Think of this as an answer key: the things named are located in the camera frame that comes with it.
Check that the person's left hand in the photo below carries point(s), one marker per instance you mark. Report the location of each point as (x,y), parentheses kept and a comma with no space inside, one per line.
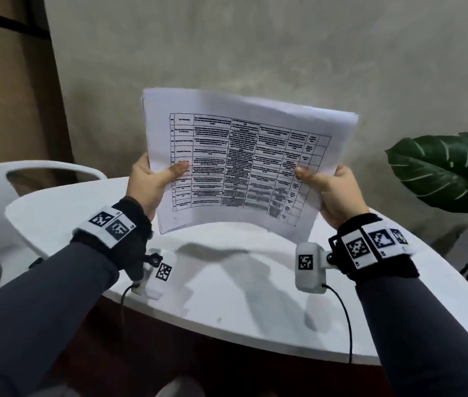
(145,185)

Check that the person's right hand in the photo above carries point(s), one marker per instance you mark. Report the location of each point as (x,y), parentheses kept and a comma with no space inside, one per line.
(337,194)

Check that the person's right thumb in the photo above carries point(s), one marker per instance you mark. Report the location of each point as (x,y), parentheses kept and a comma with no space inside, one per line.
(307,174)

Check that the person's left thumb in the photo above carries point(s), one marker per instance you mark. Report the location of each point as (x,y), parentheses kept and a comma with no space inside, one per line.
(177,168)

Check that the stack of printed paper sheets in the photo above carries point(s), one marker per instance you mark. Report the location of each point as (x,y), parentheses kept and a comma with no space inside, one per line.
(242,161)

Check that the person's left forearm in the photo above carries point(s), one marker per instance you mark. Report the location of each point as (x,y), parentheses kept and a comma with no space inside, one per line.
(35,310)

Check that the person's right forearm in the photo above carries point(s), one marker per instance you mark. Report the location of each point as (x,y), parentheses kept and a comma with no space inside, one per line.
(428,339)

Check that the green leafy plant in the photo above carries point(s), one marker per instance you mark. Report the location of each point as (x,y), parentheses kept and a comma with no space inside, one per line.
(445,173)

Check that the white plastic chair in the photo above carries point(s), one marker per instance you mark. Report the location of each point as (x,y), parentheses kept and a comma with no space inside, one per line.
(6,202)

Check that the brown wooden door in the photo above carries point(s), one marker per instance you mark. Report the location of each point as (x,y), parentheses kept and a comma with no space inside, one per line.
(8,82)

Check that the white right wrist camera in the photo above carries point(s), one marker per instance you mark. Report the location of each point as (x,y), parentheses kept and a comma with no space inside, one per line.
(310,268)

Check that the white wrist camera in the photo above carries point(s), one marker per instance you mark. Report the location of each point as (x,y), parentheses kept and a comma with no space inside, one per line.
(310,268)
(160,274)

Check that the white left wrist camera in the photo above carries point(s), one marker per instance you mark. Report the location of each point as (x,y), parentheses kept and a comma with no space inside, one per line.
(160,274)

